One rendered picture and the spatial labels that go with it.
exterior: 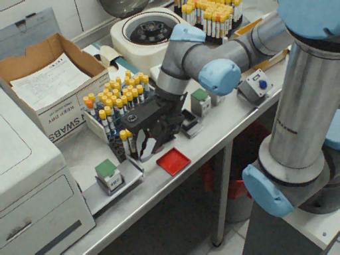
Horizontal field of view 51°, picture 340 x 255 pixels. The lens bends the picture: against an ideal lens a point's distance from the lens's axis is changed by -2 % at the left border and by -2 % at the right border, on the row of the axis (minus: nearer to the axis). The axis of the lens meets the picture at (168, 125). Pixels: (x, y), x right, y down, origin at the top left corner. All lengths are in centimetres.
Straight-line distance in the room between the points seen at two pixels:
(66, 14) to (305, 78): 99
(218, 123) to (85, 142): 39
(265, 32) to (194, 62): 15
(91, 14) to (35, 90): 38
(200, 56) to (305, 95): 30
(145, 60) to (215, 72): 48
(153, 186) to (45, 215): 30
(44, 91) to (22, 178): 55
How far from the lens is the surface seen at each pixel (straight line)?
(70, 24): 138
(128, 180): 93
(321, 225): 91
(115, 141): 104
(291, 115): 56
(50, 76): 124
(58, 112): 105
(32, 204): 74
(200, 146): 102
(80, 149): 107
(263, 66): 124
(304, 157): 63
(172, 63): 82
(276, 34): 73
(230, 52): 77
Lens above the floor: 168
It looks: 48 degrees down
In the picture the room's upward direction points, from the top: 6 degrees counter-clockwise
